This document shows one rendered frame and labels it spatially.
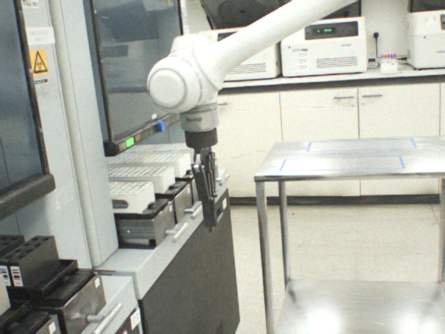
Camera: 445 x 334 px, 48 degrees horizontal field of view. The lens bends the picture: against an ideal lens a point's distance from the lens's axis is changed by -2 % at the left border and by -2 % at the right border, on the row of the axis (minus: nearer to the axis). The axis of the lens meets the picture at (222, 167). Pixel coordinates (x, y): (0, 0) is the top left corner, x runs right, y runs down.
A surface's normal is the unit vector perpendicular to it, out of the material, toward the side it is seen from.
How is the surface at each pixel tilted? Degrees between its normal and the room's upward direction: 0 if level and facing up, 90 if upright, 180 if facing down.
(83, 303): 90
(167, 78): 98
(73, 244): 90
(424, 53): 90
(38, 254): 90
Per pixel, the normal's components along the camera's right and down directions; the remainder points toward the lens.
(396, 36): -0.24, 0.26
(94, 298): 0.97, -0.03
